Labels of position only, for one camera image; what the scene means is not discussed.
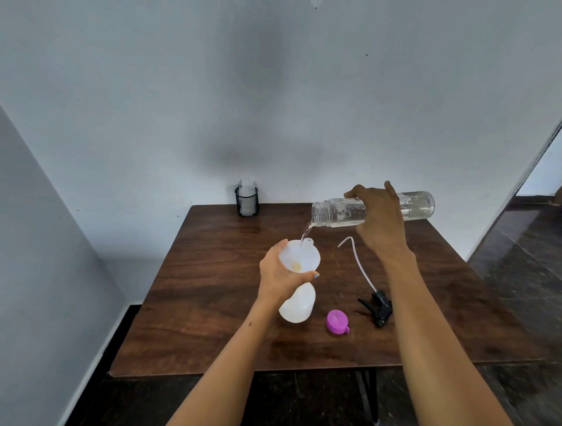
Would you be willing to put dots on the person's right hand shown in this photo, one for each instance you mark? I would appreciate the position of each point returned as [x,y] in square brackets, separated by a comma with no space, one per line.
[384,224]

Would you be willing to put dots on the person's left hand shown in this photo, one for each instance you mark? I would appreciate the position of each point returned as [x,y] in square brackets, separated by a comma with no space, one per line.
[272,281]

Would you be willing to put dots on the white spray bottle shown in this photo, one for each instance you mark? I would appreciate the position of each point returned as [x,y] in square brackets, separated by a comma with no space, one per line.
[298,307]

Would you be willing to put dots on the white plastic funnel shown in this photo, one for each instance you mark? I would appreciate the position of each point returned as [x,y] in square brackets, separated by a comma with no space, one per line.
[303,259]

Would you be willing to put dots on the clear water bottle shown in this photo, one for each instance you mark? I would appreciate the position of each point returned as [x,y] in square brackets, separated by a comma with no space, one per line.
[338,213]

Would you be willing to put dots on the purple bottle cap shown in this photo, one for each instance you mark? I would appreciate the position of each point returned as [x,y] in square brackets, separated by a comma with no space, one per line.
[336,321]

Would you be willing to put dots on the black spray trigger with tube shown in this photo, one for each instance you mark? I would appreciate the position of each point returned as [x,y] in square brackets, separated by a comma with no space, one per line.
[381,307]

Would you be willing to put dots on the person's left forearm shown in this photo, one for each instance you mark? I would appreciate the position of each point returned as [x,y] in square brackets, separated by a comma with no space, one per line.
[224,377]

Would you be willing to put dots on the person's right forearm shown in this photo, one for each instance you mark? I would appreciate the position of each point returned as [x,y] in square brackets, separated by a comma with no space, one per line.
[443,351]

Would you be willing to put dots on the dark wooden table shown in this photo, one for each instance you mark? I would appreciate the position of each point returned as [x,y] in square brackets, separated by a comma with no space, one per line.
[206,281]

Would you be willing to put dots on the black mesh holder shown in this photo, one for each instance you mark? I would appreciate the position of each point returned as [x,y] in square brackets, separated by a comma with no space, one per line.
[247,210]

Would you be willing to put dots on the black metal table leg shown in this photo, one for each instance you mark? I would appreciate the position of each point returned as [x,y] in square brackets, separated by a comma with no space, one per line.
[369,395]

